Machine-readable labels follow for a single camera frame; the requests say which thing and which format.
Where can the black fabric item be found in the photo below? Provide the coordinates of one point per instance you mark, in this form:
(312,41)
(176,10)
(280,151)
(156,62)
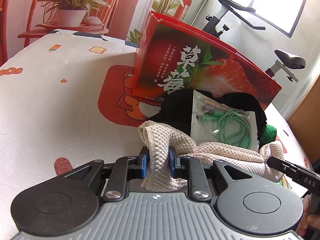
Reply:
(177,108)

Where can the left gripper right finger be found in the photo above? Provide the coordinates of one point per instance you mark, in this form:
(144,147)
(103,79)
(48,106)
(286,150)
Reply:
(178,166)

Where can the cream knitted cloth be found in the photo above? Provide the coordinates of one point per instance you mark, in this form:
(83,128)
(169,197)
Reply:
(158,138)

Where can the right hand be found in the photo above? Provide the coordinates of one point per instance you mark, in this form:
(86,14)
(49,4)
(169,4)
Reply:
(308,220)

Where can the green plush item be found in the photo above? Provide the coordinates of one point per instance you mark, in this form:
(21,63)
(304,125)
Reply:
(269,135)

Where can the white patterned table cover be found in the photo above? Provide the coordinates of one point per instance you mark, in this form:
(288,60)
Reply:
(50,110)

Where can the wooden door panel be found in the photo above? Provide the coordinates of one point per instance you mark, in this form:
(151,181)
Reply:
(304,123)

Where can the red strawberry cardboard box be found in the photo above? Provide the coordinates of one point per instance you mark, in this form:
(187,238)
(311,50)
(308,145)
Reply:
(173,55)

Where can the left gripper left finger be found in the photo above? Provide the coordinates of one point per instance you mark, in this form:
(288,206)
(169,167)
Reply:
(139,165)

